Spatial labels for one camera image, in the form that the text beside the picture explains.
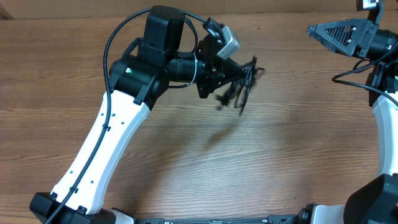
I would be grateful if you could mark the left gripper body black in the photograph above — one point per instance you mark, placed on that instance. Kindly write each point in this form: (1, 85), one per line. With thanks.
(206, 78)

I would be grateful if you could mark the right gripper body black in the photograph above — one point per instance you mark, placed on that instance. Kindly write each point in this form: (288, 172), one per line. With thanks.
(372, 39)

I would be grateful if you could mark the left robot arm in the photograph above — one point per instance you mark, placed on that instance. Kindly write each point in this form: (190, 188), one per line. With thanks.
(149, 66)

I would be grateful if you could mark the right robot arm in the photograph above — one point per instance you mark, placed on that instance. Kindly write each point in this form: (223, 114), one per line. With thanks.
(376, 202)

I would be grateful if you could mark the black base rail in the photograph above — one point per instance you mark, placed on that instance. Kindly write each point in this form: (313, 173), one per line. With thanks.
(217, 220)

